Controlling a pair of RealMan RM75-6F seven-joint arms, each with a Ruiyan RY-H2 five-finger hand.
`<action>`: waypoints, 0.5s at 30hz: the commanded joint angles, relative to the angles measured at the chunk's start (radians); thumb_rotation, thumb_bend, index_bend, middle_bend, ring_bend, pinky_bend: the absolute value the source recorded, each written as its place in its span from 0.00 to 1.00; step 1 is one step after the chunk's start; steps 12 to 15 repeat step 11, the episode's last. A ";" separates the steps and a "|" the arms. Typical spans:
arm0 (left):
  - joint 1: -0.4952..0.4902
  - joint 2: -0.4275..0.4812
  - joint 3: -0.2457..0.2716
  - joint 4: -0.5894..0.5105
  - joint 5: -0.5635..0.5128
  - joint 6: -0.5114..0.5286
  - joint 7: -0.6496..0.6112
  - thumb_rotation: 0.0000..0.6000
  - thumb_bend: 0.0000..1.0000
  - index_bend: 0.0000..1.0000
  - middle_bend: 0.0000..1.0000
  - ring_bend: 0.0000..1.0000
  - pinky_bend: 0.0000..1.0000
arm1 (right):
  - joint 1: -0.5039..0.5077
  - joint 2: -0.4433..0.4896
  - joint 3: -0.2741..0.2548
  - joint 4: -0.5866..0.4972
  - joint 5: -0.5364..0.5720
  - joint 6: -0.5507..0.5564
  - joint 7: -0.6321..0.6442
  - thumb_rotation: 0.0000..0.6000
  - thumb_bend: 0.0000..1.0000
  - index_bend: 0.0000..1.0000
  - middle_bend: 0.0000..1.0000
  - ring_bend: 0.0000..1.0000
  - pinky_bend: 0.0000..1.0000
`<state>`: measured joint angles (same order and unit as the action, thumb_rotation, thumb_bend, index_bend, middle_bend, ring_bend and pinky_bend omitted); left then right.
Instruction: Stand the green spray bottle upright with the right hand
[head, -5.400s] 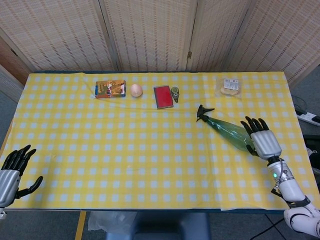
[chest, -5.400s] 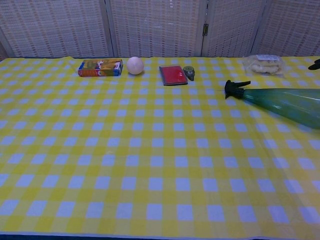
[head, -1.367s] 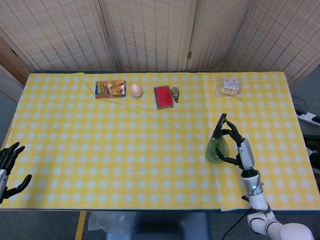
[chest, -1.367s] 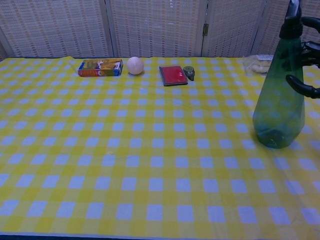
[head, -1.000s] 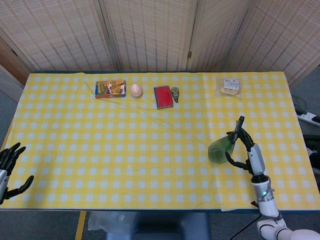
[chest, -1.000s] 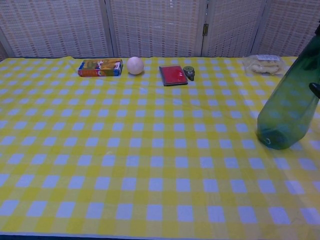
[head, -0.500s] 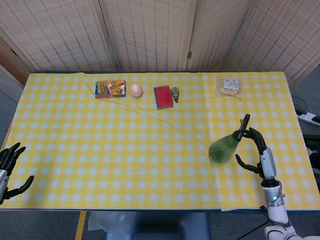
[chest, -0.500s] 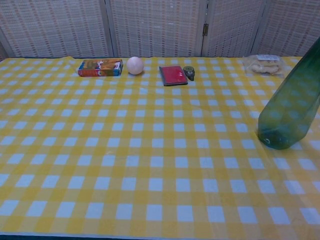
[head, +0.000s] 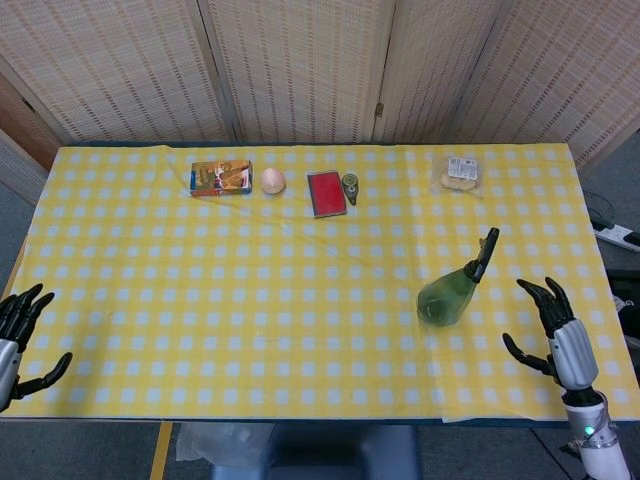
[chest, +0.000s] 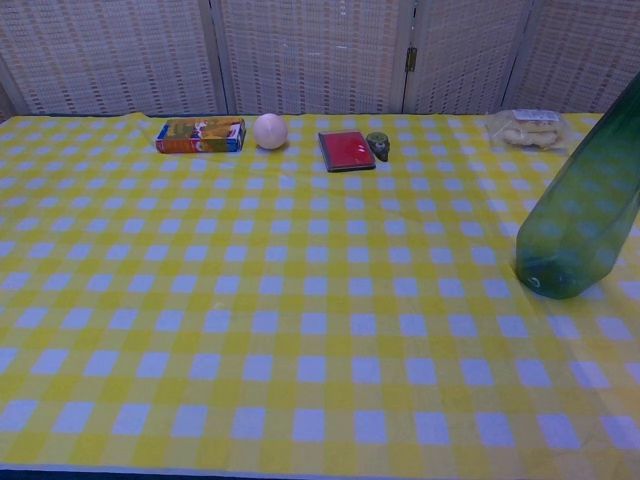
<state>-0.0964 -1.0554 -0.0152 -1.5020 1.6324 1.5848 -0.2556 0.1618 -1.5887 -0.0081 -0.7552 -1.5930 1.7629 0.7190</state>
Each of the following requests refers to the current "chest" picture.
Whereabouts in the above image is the green spray bottle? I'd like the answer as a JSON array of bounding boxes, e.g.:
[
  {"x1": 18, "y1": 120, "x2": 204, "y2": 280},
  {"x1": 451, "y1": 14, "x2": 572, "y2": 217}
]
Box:
[{"x1": 515, "y1": 71, "x2": 640, "y2": 301}]

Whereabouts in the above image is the yellow checkered tablecloth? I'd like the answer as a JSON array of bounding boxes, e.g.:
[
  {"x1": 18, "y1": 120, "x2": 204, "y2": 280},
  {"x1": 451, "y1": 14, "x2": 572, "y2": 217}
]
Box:
[{"x1": 0, "y1": 113, "x2": 640, "y2": 476}]

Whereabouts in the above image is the red stamp pad case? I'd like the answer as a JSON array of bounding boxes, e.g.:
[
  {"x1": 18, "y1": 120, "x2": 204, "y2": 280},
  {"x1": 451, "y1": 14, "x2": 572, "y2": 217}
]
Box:
[{"x1": 317, "y1": 129, "x2": 377, "y2": 174}]

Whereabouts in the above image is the small green round gadget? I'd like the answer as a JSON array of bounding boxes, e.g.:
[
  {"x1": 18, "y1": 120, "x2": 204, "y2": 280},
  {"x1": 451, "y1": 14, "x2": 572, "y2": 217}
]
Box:
[{"x1": 365, "y1": 131, "x2": 392, "y2": 164}]

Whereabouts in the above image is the pale pink ball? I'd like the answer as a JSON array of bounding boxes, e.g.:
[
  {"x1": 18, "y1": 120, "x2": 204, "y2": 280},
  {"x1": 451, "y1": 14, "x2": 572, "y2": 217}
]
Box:
[{"x1": 252, "y1": 113, "x2": 289, "y2": 150}]

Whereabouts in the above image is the colourful printed carton box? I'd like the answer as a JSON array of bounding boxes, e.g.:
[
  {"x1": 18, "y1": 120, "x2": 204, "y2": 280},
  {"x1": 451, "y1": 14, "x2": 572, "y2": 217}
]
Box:
[{"x1": 154, "y1": 117, "x2": 247, "y2": 155}]

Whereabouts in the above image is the woven folding screen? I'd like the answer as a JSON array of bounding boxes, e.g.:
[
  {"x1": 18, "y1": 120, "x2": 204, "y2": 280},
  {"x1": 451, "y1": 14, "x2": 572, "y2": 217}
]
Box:
[{"x1": 0, "y1": 0, "x2": 640, "y2": 117}]

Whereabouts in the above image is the clear bag of snacks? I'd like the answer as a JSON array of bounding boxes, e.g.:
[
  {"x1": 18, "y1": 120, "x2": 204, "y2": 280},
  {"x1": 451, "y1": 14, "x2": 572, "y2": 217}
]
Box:
[{"x1": 485, "y1": 108, "x2": 574, "y2": 157}]

